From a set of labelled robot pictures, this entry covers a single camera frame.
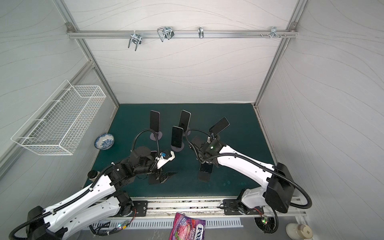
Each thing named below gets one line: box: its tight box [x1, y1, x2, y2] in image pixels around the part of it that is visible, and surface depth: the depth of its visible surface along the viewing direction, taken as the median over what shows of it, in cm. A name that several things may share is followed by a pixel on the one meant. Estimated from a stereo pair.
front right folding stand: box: [198, 171, 211, 182], surface depth 85 cm
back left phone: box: [150, 110, 160, 132], surface depth 95 cm
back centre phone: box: [178, 109, 191, 132], surface depth 97 cm
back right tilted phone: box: [209, 116, 230, 136], surface depth 95 cm
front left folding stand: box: [148, 173, 161, 185], surface depth 66 cm
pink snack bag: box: [169, 212, 206, 240], surface depth 68 cm
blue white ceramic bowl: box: [94, 133, 115, 151], surface depth 97 cm
